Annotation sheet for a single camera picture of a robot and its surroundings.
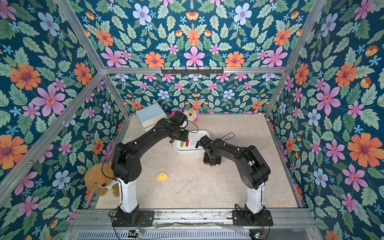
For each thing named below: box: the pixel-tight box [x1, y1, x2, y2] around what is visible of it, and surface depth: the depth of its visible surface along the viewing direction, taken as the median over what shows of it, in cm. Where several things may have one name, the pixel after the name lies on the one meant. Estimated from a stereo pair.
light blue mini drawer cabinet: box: [135, 103, 167, 133], surface depth 101 cm
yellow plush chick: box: [157, 171, 168, 181], surface depth 88 cm
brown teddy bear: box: [84, 162, 120, 198], surface depth 71 cm
